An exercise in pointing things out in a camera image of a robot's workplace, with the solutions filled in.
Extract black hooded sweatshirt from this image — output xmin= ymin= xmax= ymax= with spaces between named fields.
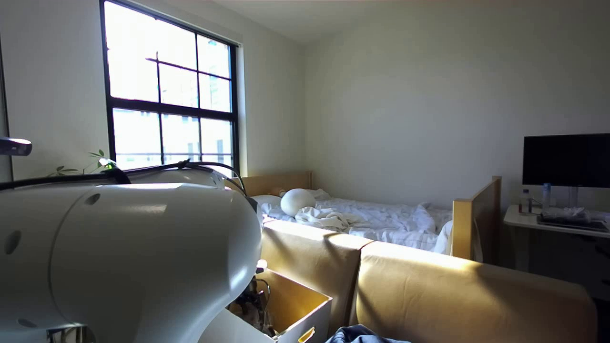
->
xmin=326 ymin=324 xmax=411 ymax=343

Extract tan leather couch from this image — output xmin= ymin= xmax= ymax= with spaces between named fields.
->
xmin=259 ymin=219 xmax=598 ymax=343

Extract white pillow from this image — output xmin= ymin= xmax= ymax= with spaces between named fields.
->
xmin=278 ymin=187 xmax=331 ymax=217

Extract rumpled white bed sheets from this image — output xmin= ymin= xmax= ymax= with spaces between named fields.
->
xmin=253 ymin=193 xmax=455 ymax=256

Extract open cardboard box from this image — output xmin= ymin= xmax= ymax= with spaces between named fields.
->
xmin=225 ymin=269 xmax=333 ymax=343

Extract black framed window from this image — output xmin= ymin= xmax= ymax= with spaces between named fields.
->
xmin=99 ymin=0 xmax=242 ymax=175

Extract green houseplant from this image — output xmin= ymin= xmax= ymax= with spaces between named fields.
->
xmin=53 ymin=149 xmax=122 ymax=177

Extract white desk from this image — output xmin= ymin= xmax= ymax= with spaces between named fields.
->
xmin=501 ymin=204 xmax=610 ymax=301

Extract clear bottle on desk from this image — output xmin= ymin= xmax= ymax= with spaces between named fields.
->
xmin=516 ymin=187 xmax=533 ymax=215

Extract black computer monitor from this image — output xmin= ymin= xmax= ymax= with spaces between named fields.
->
xmin=520 ymin=132 xmax=610 ymax=189

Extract dark keyboard on desk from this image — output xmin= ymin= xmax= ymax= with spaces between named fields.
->
xmin=535 ymin=208 xmax=608 ymax=233

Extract silver metal handle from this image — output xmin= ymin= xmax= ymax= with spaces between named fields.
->
xmin=0 ymin=135 xmax=34 ymax=158

